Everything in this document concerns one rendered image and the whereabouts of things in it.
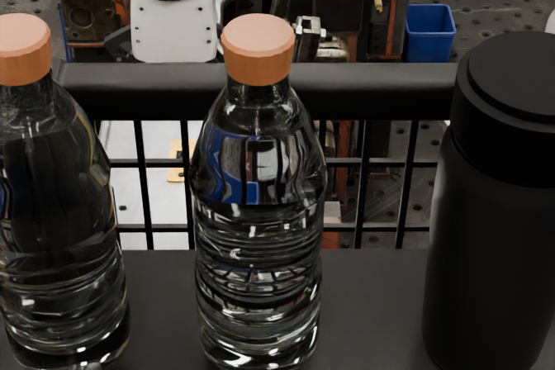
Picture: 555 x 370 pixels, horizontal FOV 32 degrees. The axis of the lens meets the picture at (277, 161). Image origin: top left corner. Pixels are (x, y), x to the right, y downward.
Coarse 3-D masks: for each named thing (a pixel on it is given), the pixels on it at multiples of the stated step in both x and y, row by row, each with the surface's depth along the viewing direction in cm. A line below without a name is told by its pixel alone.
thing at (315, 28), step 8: (304, 16) 117; (304, 24) 117; (312, 24) 116; (296, 32) 116; (304, 32) 114; (312, 32) 115; (320, 32) 115; (328, 32) 117; (296, 40) 119; (304, 40) 115; (312, 40) 115; (320, 40) 116; (328, 40) 117; (296, 48) 119; (304, 48) 116; (312, 48) 116; (296, 56) 120; (304, 56) 117; (312, 56) 117
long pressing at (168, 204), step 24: (216, 0) 159; (120, 144) 132; (144, 144) 132; (168, 144) 132; (120, 168) 128; (120, 192) 125; (168, 192) 125; (120, 216) 122; (168, 216) 122; (144, 240) 118; (168, 240) 119
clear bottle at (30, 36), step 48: (0, 48) 39; (48, 48) 40; (0, 96) 40; (48, 96) 41; (0, 144) 41; (48, 144) 41; (96, 144) 44; (0, 192) 42; (48, 192) 42; (96, 192) 44; (0, 240) 44; (48, 240) 43; (96, 240) 45; (0, 288) 47; (48, 288) 45; (96, 288) 47; (48, 336) 47; (96, 336) 48
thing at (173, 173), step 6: (174, 144) 132; (180, 144) 132; (192, 144) 132; (174, 150) 131; (180, 150) 129; (192, 150) 131; (174, 156) 130; (180, 156) 128; (168, 168) 128; (174, 168) 128; (180, 168) 128; (168, 174) 127; (174, 174) 127; (168, 180) 126; (174, 180) 126; (180, 180) 126
